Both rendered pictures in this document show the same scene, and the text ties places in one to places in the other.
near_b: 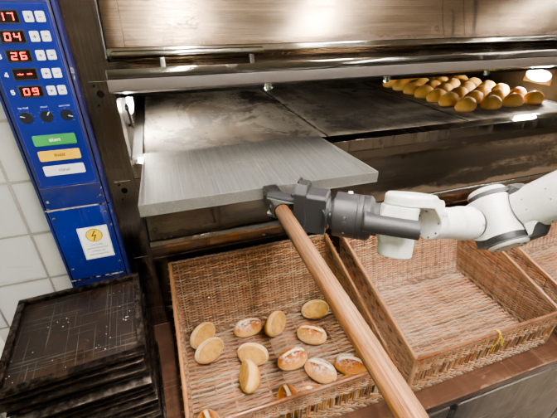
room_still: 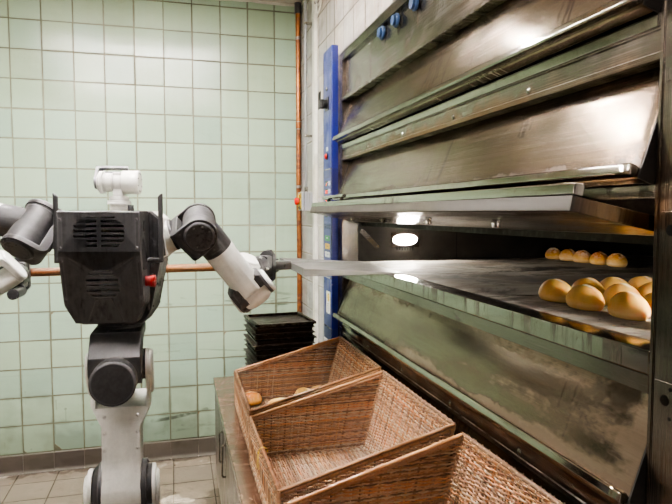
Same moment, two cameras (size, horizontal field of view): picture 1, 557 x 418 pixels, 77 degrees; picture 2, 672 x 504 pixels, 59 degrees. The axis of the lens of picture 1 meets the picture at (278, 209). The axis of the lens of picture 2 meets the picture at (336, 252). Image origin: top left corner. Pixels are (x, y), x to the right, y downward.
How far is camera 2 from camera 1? 2.48 m
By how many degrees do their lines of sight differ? 91
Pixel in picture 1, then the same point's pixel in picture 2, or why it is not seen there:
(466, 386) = (244, 487)
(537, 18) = (488, 161)
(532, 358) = not seen: outside the picture
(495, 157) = (497, 366)
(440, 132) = (438, 292)
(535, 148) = (554, 388)
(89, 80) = not seen: hidden behind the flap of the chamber
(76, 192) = not seen: hidden behind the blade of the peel
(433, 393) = (245, 472)
